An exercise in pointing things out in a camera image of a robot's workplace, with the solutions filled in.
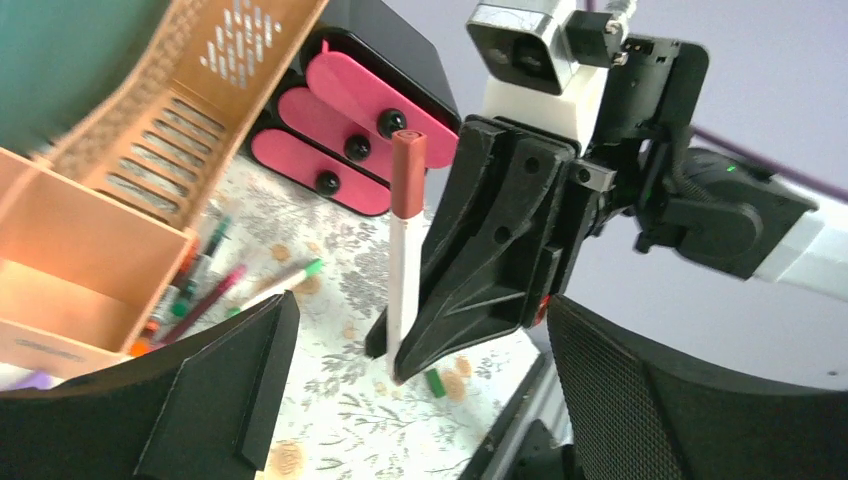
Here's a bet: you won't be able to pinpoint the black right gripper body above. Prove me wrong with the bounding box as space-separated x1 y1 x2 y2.
556 36 709 279

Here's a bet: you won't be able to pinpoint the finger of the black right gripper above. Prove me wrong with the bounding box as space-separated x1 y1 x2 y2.
364 311 387 359
394 115 575 381

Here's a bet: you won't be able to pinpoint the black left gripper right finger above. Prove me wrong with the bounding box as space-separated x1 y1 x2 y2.
547 296 847 479

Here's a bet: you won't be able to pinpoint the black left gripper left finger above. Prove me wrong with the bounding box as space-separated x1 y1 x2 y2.
1 293 300 479

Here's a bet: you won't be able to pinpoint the white marker dark green cap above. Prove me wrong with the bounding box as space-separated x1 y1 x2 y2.
424 368 447 398

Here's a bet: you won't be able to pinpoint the white marker red-brown cap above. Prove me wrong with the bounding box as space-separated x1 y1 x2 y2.
386 130 427 385

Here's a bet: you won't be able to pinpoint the teal file folder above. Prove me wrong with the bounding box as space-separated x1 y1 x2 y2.
1 0 170 155

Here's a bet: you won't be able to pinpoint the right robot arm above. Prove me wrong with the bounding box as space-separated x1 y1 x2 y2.
366 36 847 381

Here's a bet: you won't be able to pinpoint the floral tablecloth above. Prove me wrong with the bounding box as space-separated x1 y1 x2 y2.
194 156 539 479

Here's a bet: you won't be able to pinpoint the orange gel pen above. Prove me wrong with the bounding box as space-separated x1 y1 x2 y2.
129 236 200 358

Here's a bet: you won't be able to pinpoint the magenta gel pen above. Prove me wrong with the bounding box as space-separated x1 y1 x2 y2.
154 261 248 345

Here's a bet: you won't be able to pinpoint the green gel pen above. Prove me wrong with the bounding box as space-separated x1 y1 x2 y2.
170 213 233 318

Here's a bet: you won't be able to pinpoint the white marker purple cap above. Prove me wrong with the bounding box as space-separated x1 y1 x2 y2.
1 371 58 392

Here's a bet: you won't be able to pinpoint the peach plastic file organizer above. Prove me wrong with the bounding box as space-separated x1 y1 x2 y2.
1 1 325 378

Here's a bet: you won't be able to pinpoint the black pink drawer unit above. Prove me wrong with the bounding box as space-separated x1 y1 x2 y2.
245 1 461 216

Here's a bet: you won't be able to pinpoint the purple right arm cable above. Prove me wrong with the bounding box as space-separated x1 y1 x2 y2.
582 0 848 203

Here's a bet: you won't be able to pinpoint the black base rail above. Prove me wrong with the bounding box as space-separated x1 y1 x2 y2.
459 353 585 480

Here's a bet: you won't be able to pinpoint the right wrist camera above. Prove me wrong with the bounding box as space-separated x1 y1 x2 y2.
466 1 608 148

